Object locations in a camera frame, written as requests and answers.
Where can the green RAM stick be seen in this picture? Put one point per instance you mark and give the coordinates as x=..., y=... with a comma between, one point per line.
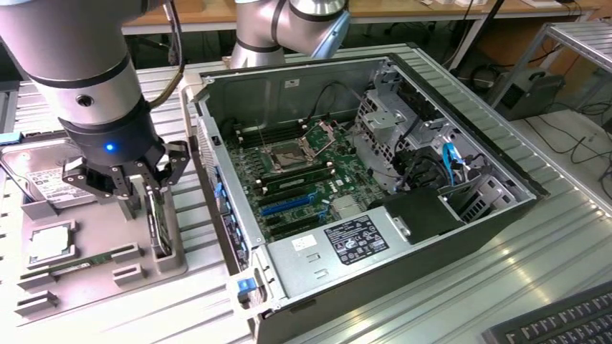
x=72, y=266
x=296, y=181

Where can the black floor device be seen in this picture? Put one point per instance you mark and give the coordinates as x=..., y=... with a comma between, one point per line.
x=531, y=93

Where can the CPU socket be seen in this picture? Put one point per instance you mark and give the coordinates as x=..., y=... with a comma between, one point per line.
x=287, y=157

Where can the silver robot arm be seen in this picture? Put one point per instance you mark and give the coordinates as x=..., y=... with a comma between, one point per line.
x=72, y=46

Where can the blue disk caddy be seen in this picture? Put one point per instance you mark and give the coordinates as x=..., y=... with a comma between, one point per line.
x=12, y=138

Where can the silver CPU chip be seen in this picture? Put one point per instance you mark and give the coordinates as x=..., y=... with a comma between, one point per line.
x=50, y=245

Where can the black case lock knob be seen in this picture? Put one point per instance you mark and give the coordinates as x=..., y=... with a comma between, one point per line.
x=215, y=140

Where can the blue case latch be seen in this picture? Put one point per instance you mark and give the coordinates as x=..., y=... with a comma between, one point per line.
x=246, y=285

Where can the short black expansion slot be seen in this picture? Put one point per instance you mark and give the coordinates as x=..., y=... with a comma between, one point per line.
x=274, y=221

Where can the silver chipset heat sink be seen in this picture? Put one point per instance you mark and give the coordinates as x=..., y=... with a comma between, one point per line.
x=348, y=206

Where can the blue expansion slot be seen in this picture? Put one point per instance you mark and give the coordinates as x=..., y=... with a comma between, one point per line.
x=287, y=203

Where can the silver disk bay cage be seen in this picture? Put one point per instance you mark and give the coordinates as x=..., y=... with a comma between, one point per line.
x=383, y=118

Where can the grey parts rack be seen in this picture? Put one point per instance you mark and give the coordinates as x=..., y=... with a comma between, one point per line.
x=95, y=294

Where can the metal socket cover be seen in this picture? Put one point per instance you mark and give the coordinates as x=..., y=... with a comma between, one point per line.
x=318, y=138

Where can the metal slat shelf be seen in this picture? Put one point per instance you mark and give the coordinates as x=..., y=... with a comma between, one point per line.
x=583, y=39

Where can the open PC case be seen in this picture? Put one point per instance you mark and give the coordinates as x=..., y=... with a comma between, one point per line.
x=478, y=107

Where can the black fan shroud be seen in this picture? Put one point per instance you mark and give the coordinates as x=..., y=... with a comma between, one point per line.
x=420, y=215

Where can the green motherboard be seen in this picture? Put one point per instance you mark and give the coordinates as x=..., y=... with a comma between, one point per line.
x=335, y=168

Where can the silver hard disk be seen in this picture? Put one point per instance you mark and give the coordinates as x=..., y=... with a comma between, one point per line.
x=48, y=179

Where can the wooden desk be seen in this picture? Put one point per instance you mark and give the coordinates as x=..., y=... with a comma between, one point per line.
x=407, y=10

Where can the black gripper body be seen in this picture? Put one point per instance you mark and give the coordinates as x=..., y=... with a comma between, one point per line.
x=115, y=143

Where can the silver power supply unit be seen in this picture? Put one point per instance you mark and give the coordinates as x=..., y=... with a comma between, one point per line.
x=306, y=265

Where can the black keyboard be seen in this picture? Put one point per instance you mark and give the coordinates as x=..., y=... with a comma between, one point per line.
x=564, y=322

